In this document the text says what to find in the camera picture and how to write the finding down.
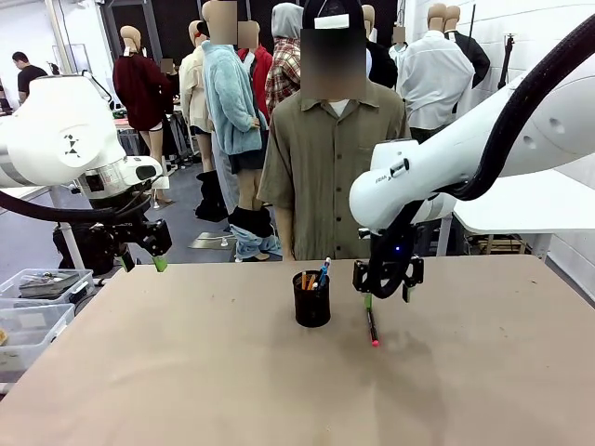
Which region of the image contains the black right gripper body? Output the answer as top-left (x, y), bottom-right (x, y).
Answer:
top-left (366, 230), bottom-right (413, 281)

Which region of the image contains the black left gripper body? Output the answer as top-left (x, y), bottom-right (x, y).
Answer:
top-left (87, 194), bottom-right (154, 245)

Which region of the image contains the black pen pink cap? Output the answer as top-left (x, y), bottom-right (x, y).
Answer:
top-left (364, 306), bottom-right (381, 348)

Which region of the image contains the black mesh pen holder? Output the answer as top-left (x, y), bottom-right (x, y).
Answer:
top-left (292, 271), bottom-right (332, 329)

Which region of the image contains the clear plastic bin with tray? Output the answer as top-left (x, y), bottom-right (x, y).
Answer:
top-left (0, 268), bottom-right (97, 308)

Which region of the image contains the grey tray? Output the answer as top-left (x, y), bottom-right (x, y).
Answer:
top-left (18, 271), bottom-right (81, 299)

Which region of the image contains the wooden pallet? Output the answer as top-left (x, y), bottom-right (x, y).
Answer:
top-left (468, 233), bottom-right (536, 256)

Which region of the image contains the person in olive shirt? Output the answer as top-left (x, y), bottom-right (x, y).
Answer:
top-left (257, 0), bottom-right (413, 262)

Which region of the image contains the clear plastic storage bin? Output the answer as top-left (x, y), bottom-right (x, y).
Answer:
top-left (0, 302), bottom-right (76, 373)

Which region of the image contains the mannequin in maroon sweater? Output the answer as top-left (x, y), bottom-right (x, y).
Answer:
top-left (112, 25), bottom-right (176, 210)

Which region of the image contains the large white table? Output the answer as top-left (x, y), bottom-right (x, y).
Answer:
top-left (453, 169), bottom-right (595, 261)

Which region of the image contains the person in dark clothes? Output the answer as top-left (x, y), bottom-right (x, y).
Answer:
top-left (160, 58), bottom-right (183, 115)

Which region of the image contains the mannequin in cream jacket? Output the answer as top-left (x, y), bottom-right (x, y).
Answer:
top-left (178, 20), bottom-right (215, 173)

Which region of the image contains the mannequin in blue fleece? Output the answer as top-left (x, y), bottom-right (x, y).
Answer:
top-left (200, 0), bottom-right (284, 262)

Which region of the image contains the person in black t-shirt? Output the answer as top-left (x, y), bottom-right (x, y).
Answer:
top-left (11, 51), bottom-right (48, 101)

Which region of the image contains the mannequin in white shirt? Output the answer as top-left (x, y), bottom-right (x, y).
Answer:
top-left (400, 3), bottom-right (475, 132)

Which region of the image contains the mannequin in red jacket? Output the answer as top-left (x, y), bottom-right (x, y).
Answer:
top-left (236, 20), bottom-right (275, 126)

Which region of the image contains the mannequin in black jacket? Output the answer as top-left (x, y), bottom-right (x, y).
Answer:
top-left (361, 4), bottom-right (400, 89)

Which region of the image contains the mannequin in plaid shirt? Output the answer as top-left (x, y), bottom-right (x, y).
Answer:
top-left (264, 3), bottom-right (306, 117)

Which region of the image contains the mannequin in black suit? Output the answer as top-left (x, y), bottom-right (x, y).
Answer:
top-left (444, 5), bottom-right (492, 115)

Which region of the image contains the black tripod stand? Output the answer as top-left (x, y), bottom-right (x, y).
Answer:
top-left (496, 32), bottom-right (520, 92)

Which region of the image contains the grey floor base plate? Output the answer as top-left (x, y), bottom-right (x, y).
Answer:
top-left (188, 230), bottom-right (236, 252)

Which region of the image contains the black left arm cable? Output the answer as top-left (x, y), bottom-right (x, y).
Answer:
top-left (0, 175), bottom-right (164, 230)

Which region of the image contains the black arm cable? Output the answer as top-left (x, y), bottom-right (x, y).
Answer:
top-left (0, 175), bottom-right (164, 230)
top-left (369, 13), bottom-right (595, 301)

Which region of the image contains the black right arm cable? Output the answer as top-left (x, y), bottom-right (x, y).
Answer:
top-left (369, 13), bottom-right (595, 301)

